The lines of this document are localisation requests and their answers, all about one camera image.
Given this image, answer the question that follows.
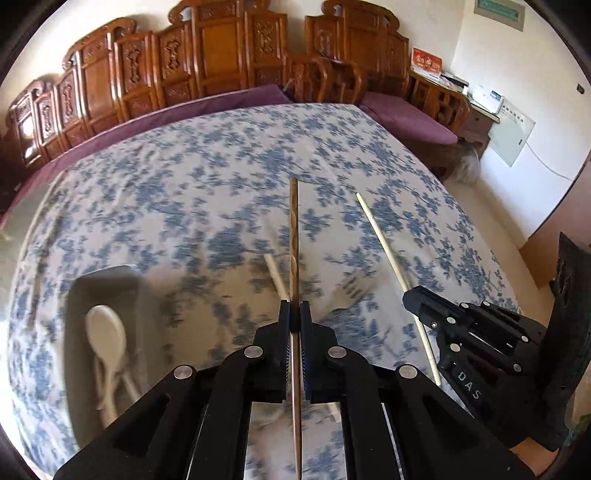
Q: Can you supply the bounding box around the large white spoon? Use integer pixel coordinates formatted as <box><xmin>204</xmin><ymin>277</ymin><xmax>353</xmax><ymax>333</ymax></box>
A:
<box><xmin>85</xmin><ymin>305</ymin><xmax>127</xmax><ymax>411</ymax></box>

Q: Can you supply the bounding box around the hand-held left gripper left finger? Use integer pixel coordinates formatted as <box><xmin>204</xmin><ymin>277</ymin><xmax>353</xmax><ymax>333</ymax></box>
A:
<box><xmin>53</xmin><ymin>299</ymin><xmax>296</xmax><ymax>480</ymax></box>

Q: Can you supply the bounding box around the carved wooden sofa bench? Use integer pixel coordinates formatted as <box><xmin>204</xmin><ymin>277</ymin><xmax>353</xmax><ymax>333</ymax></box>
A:
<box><xmin>7</xmin><ymin>0</ymin><xmax>365</xmax><ymax>172</ymax></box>

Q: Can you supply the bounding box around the cream chopstick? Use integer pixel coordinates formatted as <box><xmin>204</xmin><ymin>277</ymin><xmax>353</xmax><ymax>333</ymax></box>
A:
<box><xmin>355</xmin><ymin>193</ymin><xmax>441</xmax><ymax>386</ymax></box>
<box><xmin>263</xmin><ymin>253</ymin><xmax>340</xmax><ymax>418</ymax></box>

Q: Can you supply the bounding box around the blue floral tablecloth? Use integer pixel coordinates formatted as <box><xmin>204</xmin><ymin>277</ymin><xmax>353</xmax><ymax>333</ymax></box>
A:
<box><xmin>9</xmin><ymin>104</ymin><xmax>522</xmax><ymax>480</ymax></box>

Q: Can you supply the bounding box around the white box device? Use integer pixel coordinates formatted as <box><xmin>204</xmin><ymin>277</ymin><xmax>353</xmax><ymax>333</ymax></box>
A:
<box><xmin>468</xmin><ymin>83</ymin><xmax>505</xmax><ymax>114</ymax></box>

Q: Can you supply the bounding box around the rectangular metal container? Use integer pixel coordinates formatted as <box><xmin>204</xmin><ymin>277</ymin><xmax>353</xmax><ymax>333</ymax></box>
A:
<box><xmin>62</xmin><ymin>265</ymin><xmax>172</xmax><ymax>450</ymax></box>

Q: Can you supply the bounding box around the brown wooden chopstick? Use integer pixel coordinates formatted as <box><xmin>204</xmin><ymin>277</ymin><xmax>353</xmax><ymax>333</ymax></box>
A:
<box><xmin>288</xmin><ymin>178</ymin><xmax>304</xmax><ymax>480</ymax></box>

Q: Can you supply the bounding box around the red gift box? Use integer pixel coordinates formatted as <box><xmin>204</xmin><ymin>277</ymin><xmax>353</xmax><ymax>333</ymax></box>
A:
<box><xmin>411</xmin><ymin>46</ymin><xmax>443</xmax><ymax>77</ymax></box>

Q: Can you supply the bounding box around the brown wooden door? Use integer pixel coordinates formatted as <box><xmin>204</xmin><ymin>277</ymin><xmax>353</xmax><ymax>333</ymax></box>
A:
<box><xmin>519</xmin><ymin>157</ymin><xmax>591</xmax><ymax>289</ymax></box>

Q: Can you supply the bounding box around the dark carved chair back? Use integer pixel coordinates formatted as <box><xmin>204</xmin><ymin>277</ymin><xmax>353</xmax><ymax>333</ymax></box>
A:
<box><xmin>539</xmin><ymin>232</ymin><xmax>588</xmax><ymax>450</ymax></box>

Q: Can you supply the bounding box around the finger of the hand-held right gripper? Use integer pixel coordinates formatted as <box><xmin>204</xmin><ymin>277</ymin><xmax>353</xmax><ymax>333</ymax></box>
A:
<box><xmin>436</xmin><ymin>329</ymin><xmax>525</xmax><ymax>376</ymax></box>
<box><xmin>403</xmin><ymin>285</ymin><xmax>546</xmax><ymax>348</ymax></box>

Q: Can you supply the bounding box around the purple armchair cushion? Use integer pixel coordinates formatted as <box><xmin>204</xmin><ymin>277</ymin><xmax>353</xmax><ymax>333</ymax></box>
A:
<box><xmin>360</xmin><ymin>91</ymin><xmax>459</xmax><ymax>145</ymax></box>

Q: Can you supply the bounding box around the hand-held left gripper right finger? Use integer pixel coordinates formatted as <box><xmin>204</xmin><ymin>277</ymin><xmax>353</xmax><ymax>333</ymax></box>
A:
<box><xmin>298</xmin><ymin>300</ymin><xmax>539</xmax><ymax>480</ymax></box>

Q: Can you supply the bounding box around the metal fork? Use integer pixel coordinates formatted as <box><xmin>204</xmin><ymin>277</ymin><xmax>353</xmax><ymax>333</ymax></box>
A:
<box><xmin>325</xmin><ymin>271</ymin><xmax>376</xmax><ymax>324</ymax></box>

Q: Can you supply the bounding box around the white electrical panel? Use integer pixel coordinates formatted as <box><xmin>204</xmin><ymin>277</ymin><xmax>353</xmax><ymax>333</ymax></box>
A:
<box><xmin>488</xmin><ymin>97</ymin><xmax>536</xmax><ymax>168</ymax></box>

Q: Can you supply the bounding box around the wooden side table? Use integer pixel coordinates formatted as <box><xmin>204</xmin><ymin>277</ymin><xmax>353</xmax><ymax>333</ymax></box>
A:
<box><xmin>455</xmin><ymin>99</ymin><xmax>502</xmax><ymax>158</ymax></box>

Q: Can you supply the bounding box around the translucent plastic bag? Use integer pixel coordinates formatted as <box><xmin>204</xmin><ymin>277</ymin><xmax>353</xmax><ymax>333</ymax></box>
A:
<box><xmin>450</xmin><ymin>142</ymin><xmax>484</xmax><ymax>184</ymax></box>

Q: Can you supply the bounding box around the white cable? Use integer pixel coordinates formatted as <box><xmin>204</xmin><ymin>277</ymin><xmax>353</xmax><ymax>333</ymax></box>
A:
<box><xmin>524</xmin><ymin>137</ymin><xmax>591</xmax><ymax>182</ymax></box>

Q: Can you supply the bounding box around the carved wooden armchair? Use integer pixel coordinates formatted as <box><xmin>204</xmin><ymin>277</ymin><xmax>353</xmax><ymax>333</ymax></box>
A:
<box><xmin>305</xmin><ymin>0</ymin><xmax>472</xmax><ymax>155</ymax></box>

